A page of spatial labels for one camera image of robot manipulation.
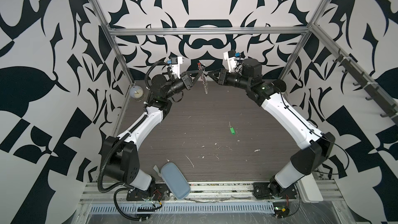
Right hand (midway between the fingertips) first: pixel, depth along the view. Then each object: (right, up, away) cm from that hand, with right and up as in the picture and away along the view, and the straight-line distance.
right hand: (209, 72), depth 67 cm
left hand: (-2, +2, -2) cm, 3 cm away
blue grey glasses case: (-16, -50, +8) cm, 53 cm away
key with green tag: (+16, -30, +29) cm, 45 cm away
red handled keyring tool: (-2, -3, +3) cm, 5 cm away
